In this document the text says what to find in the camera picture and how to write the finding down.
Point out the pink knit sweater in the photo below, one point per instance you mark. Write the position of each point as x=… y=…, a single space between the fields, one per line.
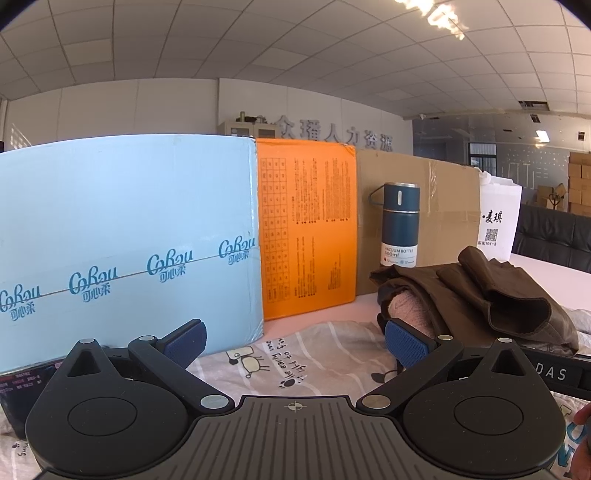
x=412 y=305

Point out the person's right hand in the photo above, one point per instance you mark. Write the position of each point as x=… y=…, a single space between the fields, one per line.
x=584 y=461

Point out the white paper bag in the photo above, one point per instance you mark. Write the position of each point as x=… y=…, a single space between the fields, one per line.
x=501 y=217

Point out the light blue cardboard box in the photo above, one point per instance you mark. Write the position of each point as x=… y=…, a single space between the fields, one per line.
x=115 y=221

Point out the printed cartoon blanket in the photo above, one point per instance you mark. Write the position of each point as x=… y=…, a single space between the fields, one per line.
x=295 y=364

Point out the orange printed cardboard panel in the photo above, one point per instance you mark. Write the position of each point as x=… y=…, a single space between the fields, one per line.
x=307 y=230

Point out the black smartphone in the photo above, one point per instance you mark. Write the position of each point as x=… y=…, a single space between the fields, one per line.
x=23 y=397

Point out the brown garment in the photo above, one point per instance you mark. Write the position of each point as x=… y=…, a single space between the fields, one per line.
x=471 y=295

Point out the black leather sofa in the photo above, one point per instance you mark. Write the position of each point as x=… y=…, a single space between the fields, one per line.
x=554 y=235

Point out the ceiling light panel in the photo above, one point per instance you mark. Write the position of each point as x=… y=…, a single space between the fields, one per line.
x=542 y=135

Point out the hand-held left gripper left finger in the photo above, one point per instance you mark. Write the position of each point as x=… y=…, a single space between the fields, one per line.
x=187 y=340

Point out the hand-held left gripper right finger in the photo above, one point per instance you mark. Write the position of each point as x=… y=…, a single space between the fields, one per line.
x=406 y=345

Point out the stack of cardboard boxes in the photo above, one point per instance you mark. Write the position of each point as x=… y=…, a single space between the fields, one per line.
x=579 y=184

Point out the beige metal cabinet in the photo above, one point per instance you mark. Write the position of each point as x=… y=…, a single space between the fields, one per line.
x=249 y=127

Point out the brown cardboard panel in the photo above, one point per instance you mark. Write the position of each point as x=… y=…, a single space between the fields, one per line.
x=448 y=217

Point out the dark blue vacuum bottle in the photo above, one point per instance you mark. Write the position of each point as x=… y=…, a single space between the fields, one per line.
x=400 y=226

